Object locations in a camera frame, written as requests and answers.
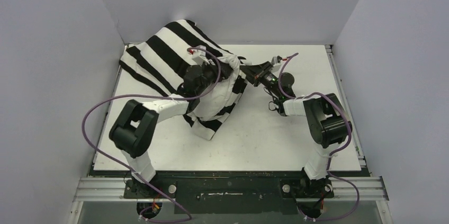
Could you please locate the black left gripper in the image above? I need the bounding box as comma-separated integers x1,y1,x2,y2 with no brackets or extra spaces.
196,57,235,96

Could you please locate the white pillow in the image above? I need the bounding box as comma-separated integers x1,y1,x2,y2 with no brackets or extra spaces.
192,57,248,121

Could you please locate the black white striped pillowcase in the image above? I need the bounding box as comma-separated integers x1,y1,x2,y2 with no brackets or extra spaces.
119,20,238,140

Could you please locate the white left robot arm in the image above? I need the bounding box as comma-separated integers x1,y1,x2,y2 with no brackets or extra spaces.
109,62,233,198

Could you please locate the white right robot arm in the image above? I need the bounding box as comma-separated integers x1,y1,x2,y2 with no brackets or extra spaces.
240,56,352,196

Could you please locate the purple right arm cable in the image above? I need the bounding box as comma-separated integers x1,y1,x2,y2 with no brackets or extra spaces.
276,52,362,181

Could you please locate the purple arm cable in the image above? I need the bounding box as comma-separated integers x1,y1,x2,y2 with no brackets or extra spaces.
276,52,362,181
81,48,224,224

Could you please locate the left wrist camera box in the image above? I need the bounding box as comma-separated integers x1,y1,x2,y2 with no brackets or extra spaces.
187,48,209,65

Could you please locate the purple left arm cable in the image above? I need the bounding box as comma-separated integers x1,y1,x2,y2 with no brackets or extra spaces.
81,48,224,224

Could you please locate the black metal base rail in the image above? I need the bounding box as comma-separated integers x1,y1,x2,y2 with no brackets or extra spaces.
76,169,388,224

